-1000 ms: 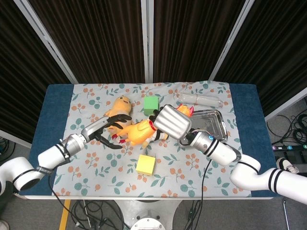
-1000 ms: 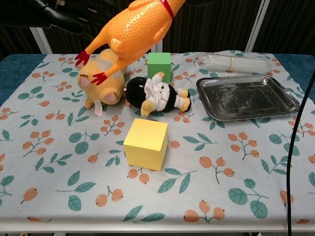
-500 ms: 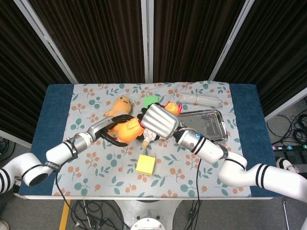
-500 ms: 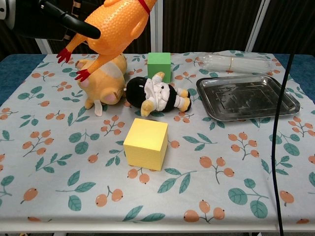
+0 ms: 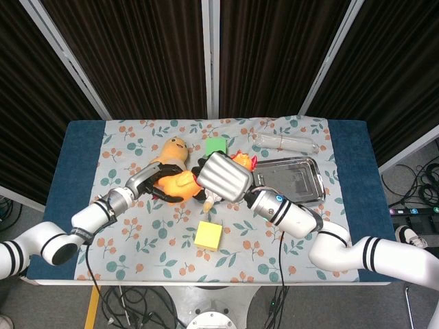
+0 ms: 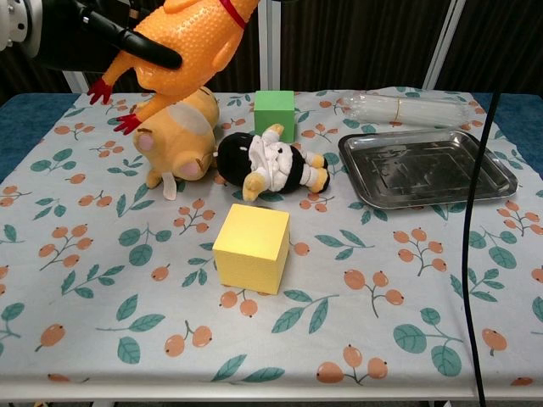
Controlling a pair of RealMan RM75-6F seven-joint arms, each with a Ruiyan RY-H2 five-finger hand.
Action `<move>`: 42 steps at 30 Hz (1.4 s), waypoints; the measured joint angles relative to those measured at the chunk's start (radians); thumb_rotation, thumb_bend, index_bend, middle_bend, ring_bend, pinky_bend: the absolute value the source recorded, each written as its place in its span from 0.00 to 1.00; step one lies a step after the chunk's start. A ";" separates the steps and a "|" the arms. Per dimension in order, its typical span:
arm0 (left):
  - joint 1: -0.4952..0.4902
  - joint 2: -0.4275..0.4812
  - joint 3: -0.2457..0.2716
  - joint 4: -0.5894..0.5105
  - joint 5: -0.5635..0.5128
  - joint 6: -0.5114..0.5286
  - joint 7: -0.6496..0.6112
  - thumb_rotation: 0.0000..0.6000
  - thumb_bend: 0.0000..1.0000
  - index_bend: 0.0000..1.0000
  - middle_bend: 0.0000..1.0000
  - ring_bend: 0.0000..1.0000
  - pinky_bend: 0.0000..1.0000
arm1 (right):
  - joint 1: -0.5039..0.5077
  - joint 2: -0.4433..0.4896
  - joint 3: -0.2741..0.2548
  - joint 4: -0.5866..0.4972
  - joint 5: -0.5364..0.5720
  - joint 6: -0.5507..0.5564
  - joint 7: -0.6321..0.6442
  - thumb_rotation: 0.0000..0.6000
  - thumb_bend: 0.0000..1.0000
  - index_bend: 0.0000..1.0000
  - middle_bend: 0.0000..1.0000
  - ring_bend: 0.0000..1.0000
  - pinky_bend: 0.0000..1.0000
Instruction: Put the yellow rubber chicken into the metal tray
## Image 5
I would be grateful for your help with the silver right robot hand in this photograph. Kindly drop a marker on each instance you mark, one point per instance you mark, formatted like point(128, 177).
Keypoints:
point(224, 176)

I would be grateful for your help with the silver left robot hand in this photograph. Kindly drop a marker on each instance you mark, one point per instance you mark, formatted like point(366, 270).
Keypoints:
point(140, 180)

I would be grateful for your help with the orange rubber chicken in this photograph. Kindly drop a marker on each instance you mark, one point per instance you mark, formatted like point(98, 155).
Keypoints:
point(178, 183)

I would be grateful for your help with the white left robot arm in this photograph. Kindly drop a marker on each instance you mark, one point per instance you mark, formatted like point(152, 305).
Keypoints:
point(89, 219)

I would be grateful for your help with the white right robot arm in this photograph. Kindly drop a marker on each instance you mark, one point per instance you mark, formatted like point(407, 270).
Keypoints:
point(295, 217)

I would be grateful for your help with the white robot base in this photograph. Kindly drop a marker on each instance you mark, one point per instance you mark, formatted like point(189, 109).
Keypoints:
point(211, 320)

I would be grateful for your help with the shiny metal tray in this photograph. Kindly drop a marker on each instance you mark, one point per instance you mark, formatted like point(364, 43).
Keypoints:
point(295, 178)

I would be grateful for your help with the green foam cube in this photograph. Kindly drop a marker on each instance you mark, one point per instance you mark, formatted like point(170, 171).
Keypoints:
point(216, 145)

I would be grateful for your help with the black-haired plush doll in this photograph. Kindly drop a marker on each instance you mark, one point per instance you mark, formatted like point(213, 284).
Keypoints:
point(208, 205)

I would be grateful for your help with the yellow foam cube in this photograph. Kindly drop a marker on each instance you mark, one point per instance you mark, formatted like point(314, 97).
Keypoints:
point(207, 236)

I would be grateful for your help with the blue table cover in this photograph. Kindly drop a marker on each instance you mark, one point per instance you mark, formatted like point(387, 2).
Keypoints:
point(79, 164)

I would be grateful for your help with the floral patterned tablecloth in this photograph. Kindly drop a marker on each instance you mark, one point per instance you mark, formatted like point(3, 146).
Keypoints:
point(137, 246)

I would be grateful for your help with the clear plastic bottle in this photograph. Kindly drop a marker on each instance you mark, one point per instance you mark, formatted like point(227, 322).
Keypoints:
point(288, 143)

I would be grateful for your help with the yellow floor tape strip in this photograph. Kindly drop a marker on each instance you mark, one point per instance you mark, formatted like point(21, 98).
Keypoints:
point(92, 308)

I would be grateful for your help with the black power strip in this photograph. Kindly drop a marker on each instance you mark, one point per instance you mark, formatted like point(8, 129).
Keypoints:
point(415, 211)

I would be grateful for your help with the white and black sneaker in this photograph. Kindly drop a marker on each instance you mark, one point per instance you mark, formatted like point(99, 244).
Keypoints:
point(409, 236)

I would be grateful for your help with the white partition post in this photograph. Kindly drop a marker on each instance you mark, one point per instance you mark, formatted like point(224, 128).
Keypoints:
point(210, 58)
point(68, 61)
point(329, 58)
point(408, 149)

